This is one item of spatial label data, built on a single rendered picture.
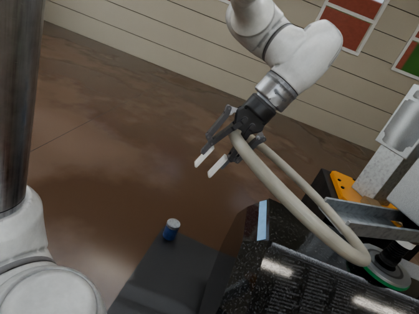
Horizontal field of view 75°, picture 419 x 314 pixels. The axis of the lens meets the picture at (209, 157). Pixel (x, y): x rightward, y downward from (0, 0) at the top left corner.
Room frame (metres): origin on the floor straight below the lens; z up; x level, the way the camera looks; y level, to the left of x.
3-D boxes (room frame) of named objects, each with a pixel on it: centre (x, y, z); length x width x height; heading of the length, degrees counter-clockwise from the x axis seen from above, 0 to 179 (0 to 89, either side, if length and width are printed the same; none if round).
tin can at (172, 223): (1.54, 0.06, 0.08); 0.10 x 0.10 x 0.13
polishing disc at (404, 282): (0.96, -0.84, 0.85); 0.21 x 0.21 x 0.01
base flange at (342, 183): (1.84, -1.18, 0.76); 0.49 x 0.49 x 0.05; 85
